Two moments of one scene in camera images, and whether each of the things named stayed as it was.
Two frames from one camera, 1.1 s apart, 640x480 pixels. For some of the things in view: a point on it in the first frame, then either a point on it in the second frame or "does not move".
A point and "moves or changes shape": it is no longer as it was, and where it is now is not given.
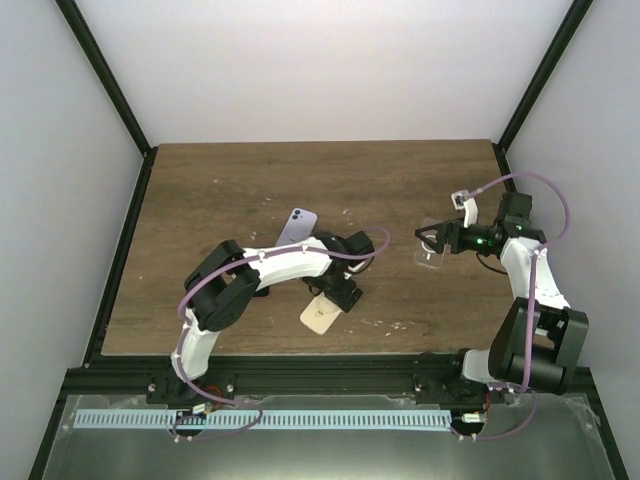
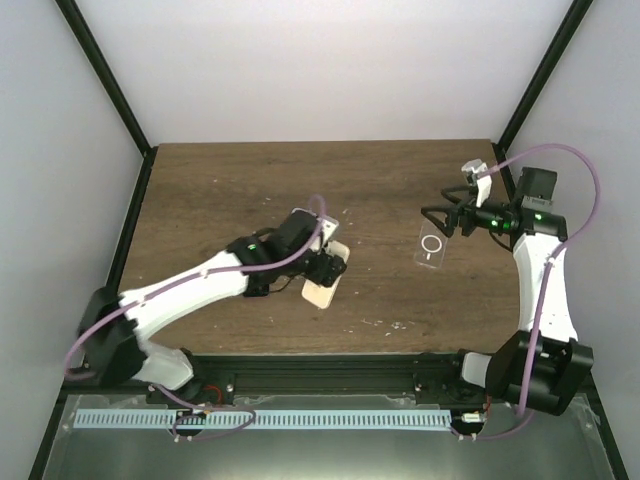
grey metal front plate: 492,437 does not move
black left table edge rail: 99,333 does not move
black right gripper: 443,229 -> 465,209
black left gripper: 339,295 -> 327,270
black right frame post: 574,16 does not move
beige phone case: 320,314 moves or changes shape
